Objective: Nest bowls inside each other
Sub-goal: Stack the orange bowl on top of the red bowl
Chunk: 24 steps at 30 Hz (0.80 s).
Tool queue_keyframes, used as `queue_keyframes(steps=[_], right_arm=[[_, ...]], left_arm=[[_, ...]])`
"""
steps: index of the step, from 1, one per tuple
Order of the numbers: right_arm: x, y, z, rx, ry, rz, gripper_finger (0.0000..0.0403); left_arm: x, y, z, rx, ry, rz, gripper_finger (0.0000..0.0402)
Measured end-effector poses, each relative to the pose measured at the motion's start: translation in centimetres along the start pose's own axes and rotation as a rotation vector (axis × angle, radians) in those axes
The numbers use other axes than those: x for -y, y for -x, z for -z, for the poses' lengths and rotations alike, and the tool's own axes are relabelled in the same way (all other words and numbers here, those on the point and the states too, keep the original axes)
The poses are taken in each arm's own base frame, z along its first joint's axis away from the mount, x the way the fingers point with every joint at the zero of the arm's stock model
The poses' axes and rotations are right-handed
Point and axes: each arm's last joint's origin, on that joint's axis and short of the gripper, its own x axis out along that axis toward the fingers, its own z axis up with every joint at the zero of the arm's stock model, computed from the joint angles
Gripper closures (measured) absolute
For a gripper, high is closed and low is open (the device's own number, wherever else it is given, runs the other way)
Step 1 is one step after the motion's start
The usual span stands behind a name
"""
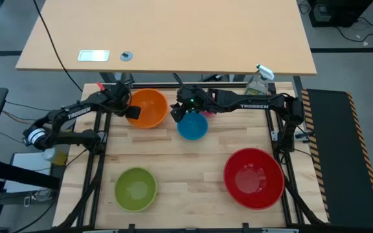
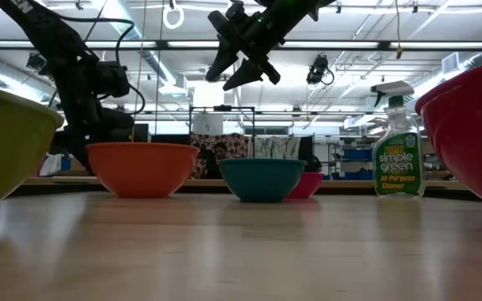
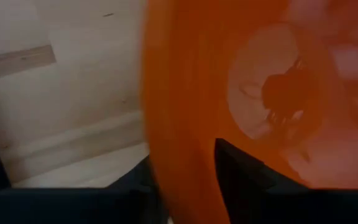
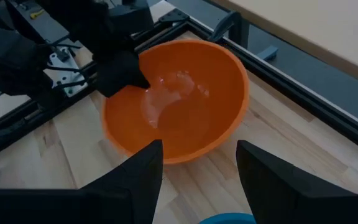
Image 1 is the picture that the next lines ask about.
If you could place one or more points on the large red plastic bowl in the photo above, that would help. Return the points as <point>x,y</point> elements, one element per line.
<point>254,178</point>

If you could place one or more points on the tan wooden desk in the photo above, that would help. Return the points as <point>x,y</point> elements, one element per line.
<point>173,29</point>

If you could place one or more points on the black aluminium frame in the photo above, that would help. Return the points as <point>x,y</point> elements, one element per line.
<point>99,168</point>

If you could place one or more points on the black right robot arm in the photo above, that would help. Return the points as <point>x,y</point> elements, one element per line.
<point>254,103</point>

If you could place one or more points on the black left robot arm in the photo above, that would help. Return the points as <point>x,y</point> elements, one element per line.
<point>76,111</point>

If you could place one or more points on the small pink plastic bowl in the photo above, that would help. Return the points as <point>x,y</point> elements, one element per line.
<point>207,113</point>

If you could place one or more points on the green cleaner spray bottle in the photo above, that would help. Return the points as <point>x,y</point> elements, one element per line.
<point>260,84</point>

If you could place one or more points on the orange plastic bowl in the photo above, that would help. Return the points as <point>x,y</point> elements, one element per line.
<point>151,108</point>

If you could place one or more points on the black mat with hazard stripes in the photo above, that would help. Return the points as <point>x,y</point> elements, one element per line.
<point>342,155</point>

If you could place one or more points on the black computer case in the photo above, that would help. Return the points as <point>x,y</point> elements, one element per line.
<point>338,11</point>

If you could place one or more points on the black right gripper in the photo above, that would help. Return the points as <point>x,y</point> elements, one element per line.
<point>194,97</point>

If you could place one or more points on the grey round desk grommet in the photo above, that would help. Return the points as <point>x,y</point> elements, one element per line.
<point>126,56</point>

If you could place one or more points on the yellow liquid bottle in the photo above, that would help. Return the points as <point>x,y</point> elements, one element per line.
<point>57,157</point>

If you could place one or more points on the green plastic bowl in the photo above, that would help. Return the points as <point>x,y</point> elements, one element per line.
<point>135,189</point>

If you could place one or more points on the blue plastic bowl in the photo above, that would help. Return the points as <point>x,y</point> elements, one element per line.
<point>193,127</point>

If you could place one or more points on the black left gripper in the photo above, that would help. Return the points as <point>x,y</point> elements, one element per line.
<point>118,95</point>

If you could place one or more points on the white board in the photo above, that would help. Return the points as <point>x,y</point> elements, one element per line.
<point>28,170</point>

